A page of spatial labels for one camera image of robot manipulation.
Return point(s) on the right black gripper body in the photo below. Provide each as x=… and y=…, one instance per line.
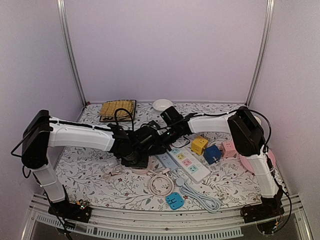
x=167, y=139

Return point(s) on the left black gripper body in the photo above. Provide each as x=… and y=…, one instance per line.
x=135, y=159

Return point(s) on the grey-blue power strip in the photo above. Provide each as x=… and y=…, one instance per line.
x=167, y=161

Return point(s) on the white charger plug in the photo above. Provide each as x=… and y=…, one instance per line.
x=112, y=162

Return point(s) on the yellow cube socket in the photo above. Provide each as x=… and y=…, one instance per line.
x=198, y=145

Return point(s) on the white power strip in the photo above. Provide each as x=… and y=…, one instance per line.
x=190, y=164

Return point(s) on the light blue adapter plug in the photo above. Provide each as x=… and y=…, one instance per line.
x=174, y=200

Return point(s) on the dark blue cube socket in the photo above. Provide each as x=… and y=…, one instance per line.
x=212, y=154

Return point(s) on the pink cube socket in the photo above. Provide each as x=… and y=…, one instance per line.
x=228, y=149

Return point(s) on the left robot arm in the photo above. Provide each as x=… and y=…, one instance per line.
x=46, y=131

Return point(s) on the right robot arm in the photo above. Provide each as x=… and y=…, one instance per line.
x=249, y=141

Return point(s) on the white bowl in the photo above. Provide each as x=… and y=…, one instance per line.
x=161, y=104

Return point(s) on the yellow woven mat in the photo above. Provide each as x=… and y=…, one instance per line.
x=109, y=108

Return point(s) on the pink plate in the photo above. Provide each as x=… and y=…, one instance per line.
x=245, y=163

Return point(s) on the cream cup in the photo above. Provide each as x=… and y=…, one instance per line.
x=258, y=120

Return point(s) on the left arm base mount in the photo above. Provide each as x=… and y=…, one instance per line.
x=70, y=211

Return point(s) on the front aluminium rail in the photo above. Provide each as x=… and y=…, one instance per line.
x=126, y=224

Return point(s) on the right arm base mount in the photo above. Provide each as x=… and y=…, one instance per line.
x=269, y=208

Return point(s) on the left aluminium frame post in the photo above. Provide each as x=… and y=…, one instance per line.
x=69, y=49

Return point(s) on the aluminium frame post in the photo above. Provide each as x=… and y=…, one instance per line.
x=270, y=4
x=69, y=49

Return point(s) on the right aluminium frame post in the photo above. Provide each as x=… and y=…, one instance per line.
x=270, y=4

